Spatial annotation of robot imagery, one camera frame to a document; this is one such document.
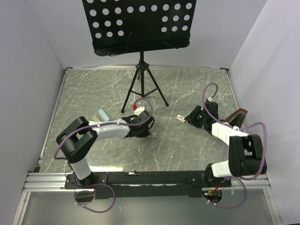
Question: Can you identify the light blue stapler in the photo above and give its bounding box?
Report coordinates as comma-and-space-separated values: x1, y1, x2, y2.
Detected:
92, 109, 110, 122

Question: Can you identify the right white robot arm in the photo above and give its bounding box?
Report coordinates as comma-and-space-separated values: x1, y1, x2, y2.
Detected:
184, 101, 267, 187

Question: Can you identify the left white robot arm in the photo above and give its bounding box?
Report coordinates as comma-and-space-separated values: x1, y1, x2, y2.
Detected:
56, 110, 155, 188

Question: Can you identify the brown wooden metronome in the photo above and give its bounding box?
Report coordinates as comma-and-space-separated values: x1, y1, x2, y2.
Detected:
224, 108, 248, 128

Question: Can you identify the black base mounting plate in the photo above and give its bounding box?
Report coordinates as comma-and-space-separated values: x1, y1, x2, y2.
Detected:
65, 171, 232, 199

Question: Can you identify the black perforated music stand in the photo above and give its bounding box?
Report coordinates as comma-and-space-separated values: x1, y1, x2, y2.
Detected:
82, 0, 196, 98

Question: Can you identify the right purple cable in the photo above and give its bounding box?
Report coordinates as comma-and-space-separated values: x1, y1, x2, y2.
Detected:
202, 83, 268, 181

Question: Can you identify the purple cable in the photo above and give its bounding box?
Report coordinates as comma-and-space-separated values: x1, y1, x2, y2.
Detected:
202, 83, 268, 181
53, 98, 153, 162

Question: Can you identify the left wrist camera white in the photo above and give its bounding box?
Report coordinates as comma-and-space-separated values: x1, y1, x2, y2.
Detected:
133, 105, 145, 116

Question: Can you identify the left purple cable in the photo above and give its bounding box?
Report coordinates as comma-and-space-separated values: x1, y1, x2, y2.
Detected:
53, 98, 153, 162

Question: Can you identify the aluminium rail frame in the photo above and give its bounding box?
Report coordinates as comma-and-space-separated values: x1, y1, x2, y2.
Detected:
18, 66, 281, 225

